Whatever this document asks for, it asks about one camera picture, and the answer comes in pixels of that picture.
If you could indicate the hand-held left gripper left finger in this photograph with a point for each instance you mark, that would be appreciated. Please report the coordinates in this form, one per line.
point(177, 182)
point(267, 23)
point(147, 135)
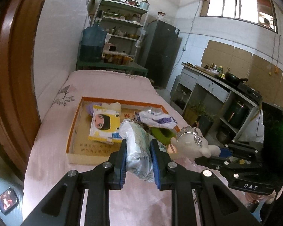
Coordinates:
point(122, 167)

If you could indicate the green white tissue pack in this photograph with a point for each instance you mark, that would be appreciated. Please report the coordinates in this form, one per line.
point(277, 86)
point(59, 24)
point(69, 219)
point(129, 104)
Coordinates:
point(138, 146)

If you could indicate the cardboard sheets on wall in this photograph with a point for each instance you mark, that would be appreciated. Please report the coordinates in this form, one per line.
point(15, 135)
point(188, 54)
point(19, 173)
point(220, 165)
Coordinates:
point(226, 54)

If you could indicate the window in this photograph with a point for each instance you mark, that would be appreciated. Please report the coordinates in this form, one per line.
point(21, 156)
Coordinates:
point(238, 4)

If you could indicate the cream fluffy plush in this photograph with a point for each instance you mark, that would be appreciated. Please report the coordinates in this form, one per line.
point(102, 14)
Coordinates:
point(112, 106)

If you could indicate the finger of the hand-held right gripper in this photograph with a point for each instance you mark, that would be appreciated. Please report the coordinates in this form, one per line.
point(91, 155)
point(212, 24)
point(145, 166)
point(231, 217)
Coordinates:
point(221, 163)
point(226, 151)

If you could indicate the glass jar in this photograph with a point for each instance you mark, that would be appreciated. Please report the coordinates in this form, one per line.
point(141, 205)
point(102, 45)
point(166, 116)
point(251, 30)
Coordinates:
point(161, 16)

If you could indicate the row of condiment bottles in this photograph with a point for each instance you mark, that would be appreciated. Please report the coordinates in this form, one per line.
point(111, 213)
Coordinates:
point(213, 69)

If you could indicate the purple white plastic package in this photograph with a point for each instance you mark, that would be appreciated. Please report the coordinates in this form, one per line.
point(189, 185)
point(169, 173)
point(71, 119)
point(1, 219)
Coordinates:
point(155, 117)

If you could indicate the black gas stove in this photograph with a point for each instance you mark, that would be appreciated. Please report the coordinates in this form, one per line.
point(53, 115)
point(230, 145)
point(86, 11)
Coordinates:
point(251, 91)

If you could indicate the orange rimmed cardboard box tray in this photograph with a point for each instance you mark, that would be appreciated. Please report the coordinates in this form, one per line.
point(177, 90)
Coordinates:
point(85, 150)

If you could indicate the dark cooking pot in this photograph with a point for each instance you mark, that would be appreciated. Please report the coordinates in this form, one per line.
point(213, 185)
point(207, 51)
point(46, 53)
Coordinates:
point(235, 113)

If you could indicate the grey kitchen counter cabinet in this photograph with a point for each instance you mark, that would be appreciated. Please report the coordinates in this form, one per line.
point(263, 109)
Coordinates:
point(202, 84)

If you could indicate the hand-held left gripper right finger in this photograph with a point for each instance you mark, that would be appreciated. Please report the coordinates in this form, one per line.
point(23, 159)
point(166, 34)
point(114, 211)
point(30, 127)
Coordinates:
point(156, 167)

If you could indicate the silver tiara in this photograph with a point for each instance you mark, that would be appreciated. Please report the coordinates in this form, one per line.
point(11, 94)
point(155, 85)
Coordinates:
point(191, 133)

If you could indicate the white metal shelf rack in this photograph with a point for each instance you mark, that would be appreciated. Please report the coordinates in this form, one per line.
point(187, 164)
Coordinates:
point(122, 23)

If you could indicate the red lidded pot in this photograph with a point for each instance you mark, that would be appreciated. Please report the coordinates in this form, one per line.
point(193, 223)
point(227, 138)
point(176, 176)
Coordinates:
point(132, 1)

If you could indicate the person's right hand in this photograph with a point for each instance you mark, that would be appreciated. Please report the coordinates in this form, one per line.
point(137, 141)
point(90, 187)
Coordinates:
point(251, 198)

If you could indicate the potted green plants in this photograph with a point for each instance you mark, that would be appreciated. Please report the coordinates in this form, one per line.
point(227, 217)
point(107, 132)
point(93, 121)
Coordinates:
point(198, 115)

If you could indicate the black wok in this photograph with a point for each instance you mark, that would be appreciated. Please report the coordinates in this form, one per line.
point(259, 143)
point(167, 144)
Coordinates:
point(233, 77)

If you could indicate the green wooden bench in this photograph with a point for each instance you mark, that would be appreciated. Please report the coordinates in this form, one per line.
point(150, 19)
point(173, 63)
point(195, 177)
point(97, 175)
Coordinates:
point(113, 67)

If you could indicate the yellow cartoon tissue pack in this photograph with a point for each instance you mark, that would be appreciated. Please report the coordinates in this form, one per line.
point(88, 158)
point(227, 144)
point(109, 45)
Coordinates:
point(103, 124)

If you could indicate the blue water jug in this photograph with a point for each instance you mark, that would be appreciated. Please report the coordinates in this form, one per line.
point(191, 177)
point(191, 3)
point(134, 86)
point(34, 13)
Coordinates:
point(92, 42)

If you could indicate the purple fabric bow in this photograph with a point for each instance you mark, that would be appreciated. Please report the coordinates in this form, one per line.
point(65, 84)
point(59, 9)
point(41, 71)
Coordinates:
point(92, 108)

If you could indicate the white plush bear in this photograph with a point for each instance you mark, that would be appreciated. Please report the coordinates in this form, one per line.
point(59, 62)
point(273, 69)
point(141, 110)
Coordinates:
point(191, 149)

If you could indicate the dark grey refrigerator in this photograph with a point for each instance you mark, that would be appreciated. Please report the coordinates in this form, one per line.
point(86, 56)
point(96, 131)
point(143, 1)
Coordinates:
point(160, 51)

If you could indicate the brown wooden door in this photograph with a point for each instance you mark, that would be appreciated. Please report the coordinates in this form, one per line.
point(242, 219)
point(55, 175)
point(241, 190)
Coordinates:
point(11, 75)

